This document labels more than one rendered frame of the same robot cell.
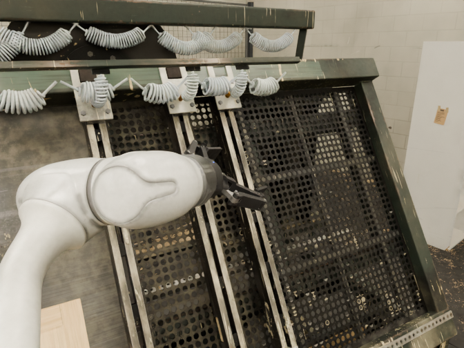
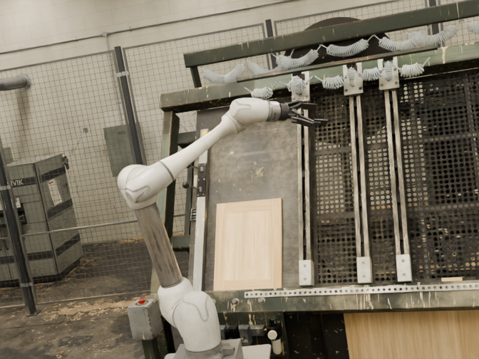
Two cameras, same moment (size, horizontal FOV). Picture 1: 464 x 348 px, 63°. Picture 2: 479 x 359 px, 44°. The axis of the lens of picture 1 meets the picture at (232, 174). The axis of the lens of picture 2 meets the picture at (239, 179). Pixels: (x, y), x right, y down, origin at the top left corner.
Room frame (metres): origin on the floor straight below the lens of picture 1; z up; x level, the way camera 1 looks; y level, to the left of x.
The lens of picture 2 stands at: (-1.25, -1.74, 1.93)
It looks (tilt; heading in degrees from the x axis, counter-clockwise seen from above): 9 degrees down; 49
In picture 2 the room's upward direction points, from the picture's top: 9 degrees counter-clockwise
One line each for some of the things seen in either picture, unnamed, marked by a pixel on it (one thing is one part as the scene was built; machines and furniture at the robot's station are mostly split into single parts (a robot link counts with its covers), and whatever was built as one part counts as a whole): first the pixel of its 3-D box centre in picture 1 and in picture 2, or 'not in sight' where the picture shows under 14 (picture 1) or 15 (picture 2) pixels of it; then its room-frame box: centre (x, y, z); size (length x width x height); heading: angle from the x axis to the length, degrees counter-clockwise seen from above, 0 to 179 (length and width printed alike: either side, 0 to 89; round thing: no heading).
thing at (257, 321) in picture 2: not in sight; (234, 340); (0.46, 0.45, 0.69); 0.50 x 0.14 x 0.24; 119
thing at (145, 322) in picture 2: not in sight; (145, 319); (0.19, 0.80, 0.84); 0.12 x 0.12 x 0.18; 29
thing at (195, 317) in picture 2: not in sight; (197, 318); (0.09, 0.20, 1.01); 0.18 x 0.16 x 0.22; 75
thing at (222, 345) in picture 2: not in sight; (208, 349); (0.10, 0.17, 0.87); 0.22 x 0.18 x 0.06; 125
